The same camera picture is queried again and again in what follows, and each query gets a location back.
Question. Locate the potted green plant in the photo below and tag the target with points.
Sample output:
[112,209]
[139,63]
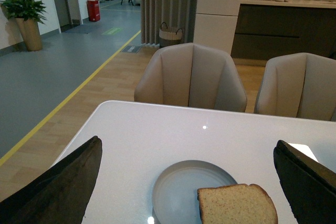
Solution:
[27,15]

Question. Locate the grey round plate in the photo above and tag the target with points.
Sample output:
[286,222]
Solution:
[174,195]

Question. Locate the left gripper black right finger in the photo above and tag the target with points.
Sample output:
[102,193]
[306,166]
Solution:
[308,186]

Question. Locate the beige chair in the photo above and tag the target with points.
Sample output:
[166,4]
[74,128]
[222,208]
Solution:
[298,85]
[192,75]

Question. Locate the grey pleated curtain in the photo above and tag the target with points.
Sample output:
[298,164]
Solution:
[175,13]

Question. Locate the woven laundry basket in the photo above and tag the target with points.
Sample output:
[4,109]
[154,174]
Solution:
[169,36]

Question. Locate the slice of bread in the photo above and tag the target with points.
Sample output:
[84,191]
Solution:
[240,203]

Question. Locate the beige chair right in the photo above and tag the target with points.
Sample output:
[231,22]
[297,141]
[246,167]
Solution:
[298,85]

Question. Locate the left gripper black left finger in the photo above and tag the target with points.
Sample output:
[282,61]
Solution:
[61,194]

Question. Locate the beige chair left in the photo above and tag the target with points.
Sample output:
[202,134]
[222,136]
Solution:
[192,75]

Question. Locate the white pillar cabinet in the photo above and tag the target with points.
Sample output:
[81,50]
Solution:
[215,23]

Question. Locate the dark kitchen counter cabinet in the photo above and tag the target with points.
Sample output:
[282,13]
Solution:
[267,31]

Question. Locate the red cabinet box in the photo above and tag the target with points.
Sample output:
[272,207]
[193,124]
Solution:
[93,10]

